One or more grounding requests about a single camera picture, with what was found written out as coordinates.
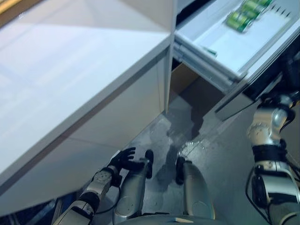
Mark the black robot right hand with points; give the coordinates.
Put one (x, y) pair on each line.
(293, 70)

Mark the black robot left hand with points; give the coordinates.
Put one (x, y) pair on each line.
(124, 160)

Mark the white fridge drawer steel front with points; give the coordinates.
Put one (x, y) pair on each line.
(234, 51)

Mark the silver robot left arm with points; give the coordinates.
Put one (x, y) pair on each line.
(100, 180)

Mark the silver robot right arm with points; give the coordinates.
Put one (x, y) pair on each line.
(264, 133)

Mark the stainless steel fridge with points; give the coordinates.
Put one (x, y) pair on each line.
(185, 77)

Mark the grey robot torso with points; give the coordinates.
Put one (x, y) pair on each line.
(178, 220)

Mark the orange window with black frame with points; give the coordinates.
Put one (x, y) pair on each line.
(4, 3)

